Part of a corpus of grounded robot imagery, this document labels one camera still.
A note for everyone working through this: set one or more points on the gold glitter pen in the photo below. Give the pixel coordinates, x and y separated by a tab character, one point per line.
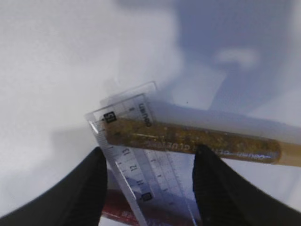
177	138

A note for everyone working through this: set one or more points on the red glitter pen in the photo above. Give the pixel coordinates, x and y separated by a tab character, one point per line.
117	209

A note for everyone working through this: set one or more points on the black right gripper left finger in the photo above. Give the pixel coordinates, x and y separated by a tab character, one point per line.
77	200

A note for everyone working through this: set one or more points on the clear plastic ruler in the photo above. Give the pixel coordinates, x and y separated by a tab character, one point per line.
147	178

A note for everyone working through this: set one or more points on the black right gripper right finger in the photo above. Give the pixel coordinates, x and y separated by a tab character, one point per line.
224	198

